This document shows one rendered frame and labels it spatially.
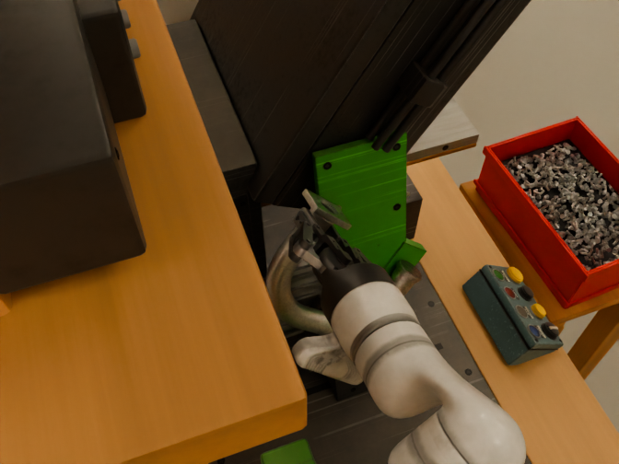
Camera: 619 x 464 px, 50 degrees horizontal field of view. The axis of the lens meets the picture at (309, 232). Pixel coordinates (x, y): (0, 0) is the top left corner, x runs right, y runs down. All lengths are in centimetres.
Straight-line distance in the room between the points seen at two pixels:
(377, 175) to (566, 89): 219
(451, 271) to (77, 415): 87
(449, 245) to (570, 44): 212
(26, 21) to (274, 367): 20
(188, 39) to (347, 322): 52
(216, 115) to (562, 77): 229
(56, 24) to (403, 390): 38
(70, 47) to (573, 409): 89
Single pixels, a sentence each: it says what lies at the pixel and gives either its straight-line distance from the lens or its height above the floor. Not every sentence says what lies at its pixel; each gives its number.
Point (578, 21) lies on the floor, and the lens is 333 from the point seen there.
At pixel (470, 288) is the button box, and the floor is 92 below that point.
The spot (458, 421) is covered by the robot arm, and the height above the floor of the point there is 135.
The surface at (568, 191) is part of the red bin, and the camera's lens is 131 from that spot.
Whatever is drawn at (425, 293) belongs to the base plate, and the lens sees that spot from 109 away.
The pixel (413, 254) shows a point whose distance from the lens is 89.
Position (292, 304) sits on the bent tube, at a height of 113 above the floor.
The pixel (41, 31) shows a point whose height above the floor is 163.
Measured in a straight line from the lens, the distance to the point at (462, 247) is 115.
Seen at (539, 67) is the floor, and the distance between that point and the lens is 301.
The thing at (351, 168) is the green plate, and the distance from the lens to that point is 77.
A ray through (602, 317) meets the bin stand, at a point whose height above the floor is 63.
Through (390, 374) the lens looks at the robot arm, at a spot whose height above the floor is 132.
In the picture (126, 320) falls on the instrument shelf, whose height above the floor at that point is 154.
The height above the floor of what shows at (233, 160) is 124.
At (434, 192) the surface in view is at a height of 90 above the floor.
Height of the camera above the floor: 182
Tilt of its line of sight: 54 degrees down
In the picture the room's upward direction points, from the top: straight up
